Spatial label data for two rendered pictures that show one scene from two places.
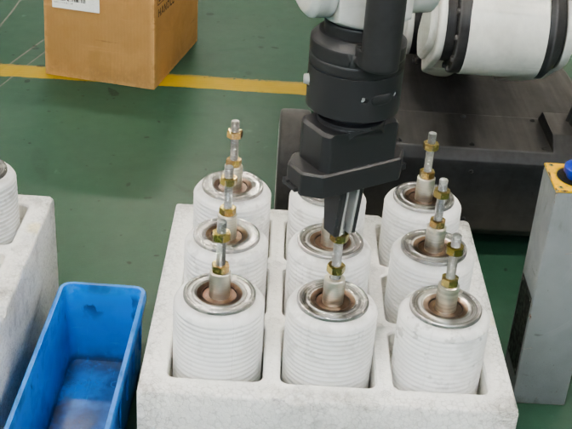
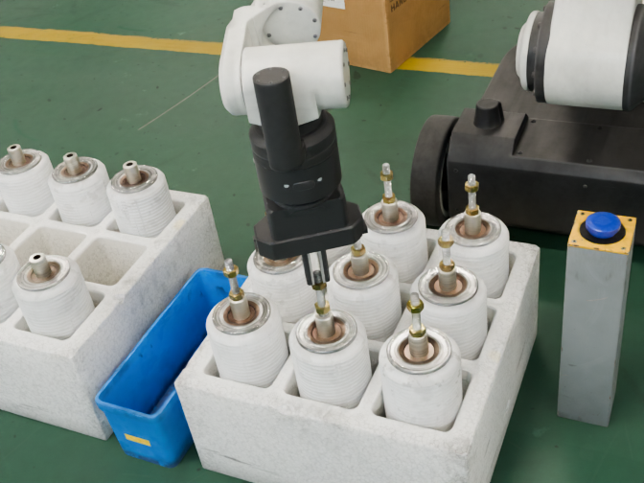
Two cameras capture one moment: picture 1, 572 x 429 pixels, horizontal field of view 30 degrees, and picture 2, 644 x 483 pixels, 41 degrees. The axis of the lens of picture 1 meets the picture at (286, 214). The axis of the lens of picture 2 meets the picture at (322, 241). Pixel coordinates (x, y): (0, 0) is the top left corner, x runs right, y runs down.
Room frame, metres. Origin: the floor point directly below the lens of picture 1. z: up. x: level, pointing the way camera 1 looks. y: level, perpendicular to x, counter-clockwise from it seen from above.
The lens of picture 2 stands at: (0.26, -0.45, 0.99)
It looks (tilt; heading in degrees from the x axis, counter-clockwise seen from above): 38 degrees down; 30
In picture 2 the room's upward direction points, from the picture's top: 9 degrees counter-clockwise
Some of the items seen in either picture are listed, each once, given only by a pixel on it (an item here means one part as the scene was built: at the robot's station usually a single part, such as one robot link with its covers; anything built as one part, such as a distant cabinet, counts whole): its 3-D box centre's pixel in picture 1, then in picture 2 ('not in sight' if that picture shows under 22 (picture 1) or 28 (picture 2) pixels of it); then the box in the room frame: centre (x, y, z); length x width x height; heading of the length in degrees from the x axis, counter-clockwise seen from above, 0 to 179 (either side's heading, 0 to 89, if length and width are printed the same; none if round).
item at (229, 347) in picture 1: (217, 363); (254, 363); (0.92, 0.06, 0.16); 0.10 x 0.10 x 0.18
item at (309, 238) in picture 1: (330, 242); (360, 270); (1.04, -0.05, 0.25); 0.08 x 0.08 x 0.01
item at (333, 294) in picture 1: (334, 290); (325, 323); (0.92, -0.05, 0.26); 0.02 x 0.02 x 0.03
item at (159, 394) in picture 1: (319, 355); (372, 356); (1.04, -0.05, 0.09); 0.39 x 0.39 x 0.18; 1
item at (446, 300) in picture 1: (447, 297); (418, 342); (0.92, -0.17, 0.26); 0.02 x 0.02 x 0.03
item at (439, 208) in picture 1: (439, 208); (446, 254); (1.04, -0.17, 0.30); 0.01 x 0.01 x 0.08
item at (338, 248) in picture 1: (337, 253); (320, 296); (0.92, -0.05, 0.31); 0.01 x 0.01 x 0.08
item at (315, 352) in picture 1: (325, 369); (334, 381); (0.92, -0.05, 0.16); 0.10 x 0.10 x 0.18
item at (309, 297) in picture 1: (332, 300); (326, 331); (0.92, -0.05, 0.25); 0.08 x 0.08 x 0.01
